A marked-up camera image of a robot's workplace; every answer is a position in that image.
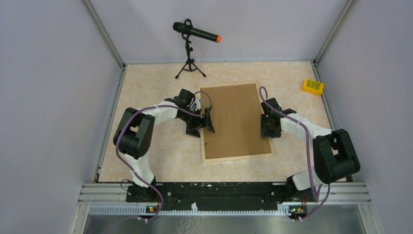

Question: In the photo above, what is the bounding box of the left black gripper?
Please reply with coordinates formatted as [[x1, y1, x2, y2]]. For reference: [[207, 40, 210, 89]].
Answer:
[[179, 107, 215, 138]]

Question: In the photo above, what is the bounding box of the light wooden picture frame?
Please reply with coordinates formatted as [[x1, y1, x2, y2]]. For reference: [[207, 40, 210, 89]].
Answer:
[[197, 82, 277, 163]]

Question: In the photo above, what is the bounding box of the brown cardboard backing board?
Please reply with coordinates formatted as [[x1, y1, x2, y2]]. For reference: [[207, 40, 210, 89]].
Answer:
[[200, 84, 272, 160]]

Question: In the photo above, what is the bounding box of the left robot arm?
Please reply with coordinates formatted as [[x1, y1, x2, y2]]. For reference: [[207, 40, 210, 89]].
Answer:
[[113, 89, 215, 202]]

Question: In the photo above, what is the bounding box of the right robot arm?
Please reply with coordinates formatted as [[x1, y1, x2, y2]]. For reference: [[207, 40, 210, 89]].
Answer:
[[260, 98, 360, 201]]

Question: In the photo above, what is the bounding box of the yellow rectangular block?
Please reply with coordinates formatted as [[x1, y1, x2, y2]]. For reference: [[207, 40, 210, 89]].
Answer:
[[301, 79, 324, 96]]

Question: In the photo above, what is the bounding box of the black tripod mic stand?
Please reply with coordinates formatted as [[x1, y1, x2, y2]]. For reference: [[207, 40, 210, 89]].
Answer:
[[173, 19, 207, 79]]

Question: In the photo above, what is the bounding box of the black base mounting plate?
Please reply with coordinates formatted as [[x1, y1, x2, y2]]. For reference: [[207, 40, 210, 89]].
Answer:
[[126, 181, 319, 212]]

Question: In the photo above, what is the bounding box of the black microphone orange tip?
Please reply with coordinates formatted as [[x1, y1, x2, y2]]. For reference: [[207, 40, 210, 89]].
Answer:
[[173, 22, 221, 43]]

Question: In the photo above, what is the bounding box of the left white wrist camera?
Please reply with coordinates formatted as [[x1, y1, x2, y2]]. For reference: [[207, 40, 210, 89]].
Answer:
[[197, 98, 205, 109]]

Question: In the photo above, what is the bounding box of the aluminium rail front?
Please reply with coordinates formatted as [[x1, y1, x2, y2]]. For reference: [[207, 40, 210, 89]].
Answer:
[[70, 182, 384, 234]]

